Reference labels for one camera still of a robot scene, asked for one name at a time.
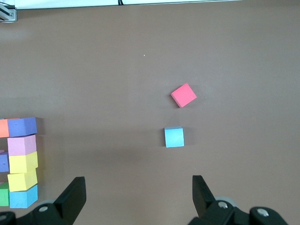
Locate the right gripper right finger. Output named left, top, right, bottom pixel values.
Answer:
left=187, top=175, right=290, bottom=225

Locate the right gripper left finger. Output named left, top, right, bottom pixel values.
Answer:
left=0, top=177, right=87, bottom=225

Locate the light blue foam cube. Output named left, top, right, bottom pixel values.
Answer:
left=9, top=184, right=39, bottom=209
left=164, top=126, right=185, bottom=149

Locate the yellow foam cube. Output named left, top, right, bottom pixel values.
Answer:
left=8, top=150, right=39, bottom=174
left=7, top=168, right=38, bottom=193

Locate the green foam cube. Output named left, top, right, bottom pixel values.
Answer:
left=0, top=182, right=11, bottom=207

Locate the pink foam cube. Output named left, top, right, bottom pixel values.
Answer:
left=7, top=134, right=38, bottom=157

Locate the purple foam cube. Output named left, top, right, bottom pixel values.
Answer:
left=7, top=117, right=38, bottom=138
left=0, top=151, right=10, bottom=173

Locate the orange foam cube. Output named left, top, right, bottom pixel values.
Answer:
left=0, top=118, right=10, bottom=138

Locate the red foam cube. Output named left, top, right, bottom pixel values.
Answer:
left=170, top=82, right=198, bottom=109

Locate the large table mat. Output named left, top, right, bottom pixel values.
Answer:
left=0, top=0, right=300, bottom=225

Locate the metal mount bracket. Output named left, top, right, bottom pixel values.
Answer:
left=0, top=4, right=18, bottom=23

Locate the white table edge rail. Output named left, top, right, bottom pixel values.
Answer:
left=14, top=0, right=300, bottom=10

